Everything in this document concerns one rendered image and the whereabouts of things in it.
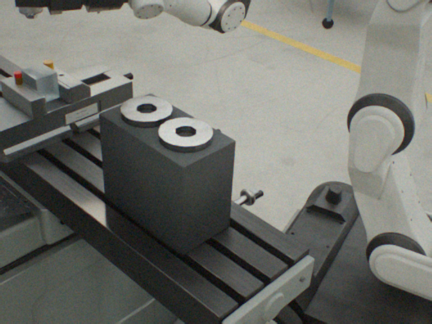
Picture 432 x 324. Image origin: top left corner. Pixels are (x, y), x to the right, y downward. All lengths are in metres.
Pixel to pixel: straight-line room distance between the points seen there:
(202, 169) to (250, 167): 1.95
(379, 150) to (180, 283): 0.54
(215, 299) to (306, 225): 0.75
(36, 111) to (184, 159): 0.45
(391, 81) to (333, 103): 2.27
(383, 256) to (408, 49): 0.49
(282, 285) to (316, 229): 0.66
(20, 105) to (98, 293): 0.53
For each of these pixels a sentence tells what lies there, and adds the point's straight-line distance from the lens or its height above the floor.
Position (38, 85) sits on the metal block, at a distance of 1.35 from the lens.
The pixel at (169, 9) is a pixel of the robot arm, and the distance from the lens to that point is 1.39.
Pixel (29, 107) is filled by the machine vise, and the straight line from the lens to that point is 1.32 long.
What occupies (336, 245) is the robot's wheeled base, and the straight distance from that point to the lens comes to 1.67.
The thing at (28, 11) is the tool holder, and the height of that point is 1.22.
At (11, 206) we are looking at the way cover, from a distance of 1.31.
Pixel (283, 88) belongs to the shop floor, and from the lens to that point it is 3.66.
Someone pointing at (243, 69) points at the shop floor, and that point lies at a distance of 3.85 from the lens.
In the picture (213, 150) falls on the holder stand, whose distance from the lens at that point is 0.99.
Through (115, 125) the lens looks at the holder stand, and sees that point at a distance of 1.06.
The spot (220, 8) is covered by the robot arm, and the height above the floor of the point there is 1.15.
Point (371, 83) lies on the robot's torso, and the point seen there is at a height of 1.10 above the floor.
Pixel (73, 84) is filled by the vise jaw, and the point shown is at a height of 1.05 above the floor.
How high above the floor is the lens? 1.67
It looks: 34 degrees down
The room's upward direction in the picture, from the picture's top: 3 degrees clockwise
